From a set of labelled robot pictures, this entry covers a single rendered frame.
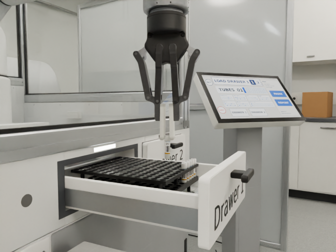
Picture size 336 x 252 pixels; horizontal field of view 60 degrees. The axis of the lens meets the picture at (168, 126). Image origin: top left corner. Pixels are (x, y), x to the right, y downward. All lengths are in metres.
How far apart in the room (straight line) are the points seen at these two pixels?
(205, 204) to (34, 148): 0.30
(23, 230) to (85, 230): 0.16
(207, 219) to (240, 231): 1.15
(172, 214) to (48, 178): 0.24
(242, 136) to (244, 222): 0.44
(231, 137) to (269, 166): 0.80
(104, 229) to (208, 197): 0.36
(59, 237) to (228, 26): 2.01
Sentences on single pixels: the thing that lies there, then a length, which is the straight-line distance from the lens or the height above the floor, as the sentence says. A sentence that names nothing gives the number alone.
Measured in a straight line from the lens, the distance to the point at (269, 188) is 2.29.
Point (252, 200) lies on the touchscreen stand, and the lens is 1.60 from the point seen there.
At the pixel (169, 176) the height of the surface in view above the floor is 0.90.
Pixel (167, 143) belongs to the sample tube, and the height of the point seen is 0.96.
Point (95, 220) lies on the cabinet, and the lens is 0.71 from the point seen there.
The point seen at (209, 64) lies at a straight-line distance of 2.36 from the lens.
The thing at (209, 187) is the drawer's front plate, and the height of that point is 0.92.
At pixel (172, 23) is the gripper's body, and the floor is 1.18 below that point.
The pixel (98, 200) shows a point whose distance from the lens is 0.57.
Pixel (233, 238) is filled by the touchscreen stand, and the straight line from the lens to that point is 1.61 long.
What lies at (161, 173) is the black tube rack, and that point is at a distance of 0.59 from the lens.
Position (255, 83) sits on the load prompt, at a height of 1.15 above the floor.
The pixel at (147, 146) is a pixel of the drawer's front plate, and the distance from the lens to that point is 0.83.
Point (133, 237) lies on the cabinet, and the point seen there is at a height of 0.67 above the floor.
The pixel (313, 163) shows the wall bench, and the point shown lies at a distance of 3.50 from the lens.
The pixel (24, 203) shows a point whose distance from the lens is 0.56.
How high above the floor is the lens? 1.04
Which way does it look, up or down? 4 degrees down
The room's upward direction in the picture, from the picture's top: straight up
